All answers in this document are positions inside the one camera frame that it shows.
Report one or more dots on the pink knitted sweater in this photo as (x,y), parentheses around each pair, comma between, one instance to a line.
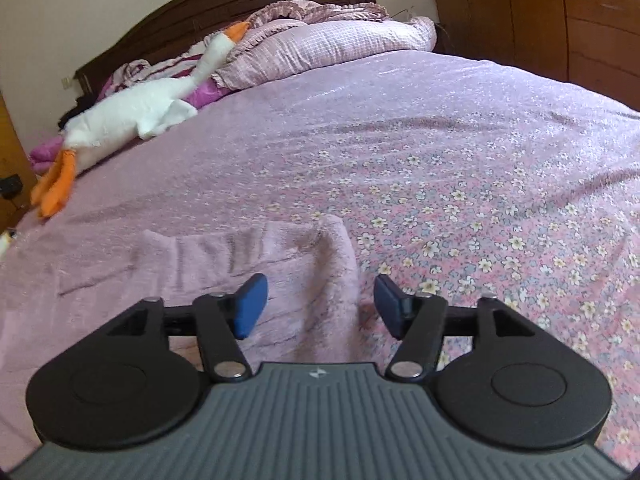
(300,270)

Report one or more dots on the pink checked ruffled pillow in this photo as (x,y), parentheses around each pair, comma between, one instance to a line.
(325,42)

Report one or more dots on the dark wooden headboard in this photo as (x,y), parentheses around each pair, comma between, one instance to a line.
(200,5)

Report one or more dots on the light wooden wardrobe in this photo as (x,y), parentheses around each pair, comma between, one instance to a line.
(12,150)

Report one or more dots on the pink floral bed sheet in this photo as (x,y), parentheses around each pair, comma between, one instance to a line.
(425,160)

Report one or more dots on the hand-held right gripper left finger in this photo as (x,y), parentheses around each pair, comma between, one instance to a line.
(250,306)

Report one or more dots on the white goose plush toy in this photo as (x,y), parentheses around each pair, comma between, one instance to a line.
(125,110)

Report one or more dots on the small black purse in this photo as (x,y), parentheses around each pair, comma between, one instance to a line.
(10,186)

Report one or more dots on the dark cloth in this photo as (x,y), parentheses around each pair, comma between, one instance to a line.
(75,112)

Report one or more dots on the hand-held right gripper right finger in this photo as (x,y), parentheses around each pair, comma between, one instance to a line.
(387,305)

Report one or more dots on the pink ruffled quilt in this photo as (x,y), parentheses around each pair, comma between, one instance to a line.
(320,11)

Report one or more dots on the white wall socket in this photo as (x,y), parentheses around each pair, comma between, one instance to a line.
(65,81)

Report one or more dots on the purple blanket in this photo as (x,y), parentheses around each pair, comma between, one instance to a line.
(145,70)

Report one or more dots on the brown wooden dresser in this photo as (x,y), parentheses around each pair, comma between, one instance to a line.
(540,25)

